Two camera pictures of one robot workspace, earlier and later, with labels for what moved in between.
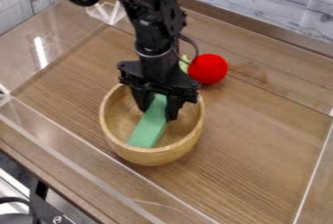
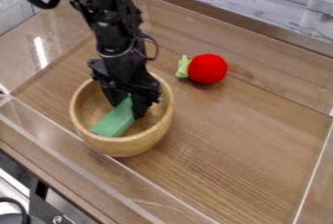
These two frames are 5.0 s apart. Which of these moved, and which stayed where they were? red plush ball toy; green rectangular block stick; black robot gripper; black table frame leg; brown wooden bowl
Moved: green rectangular block stick; brown wooden bowl; black robot gripper
Stayed: black table frame leg; red plush ball toy
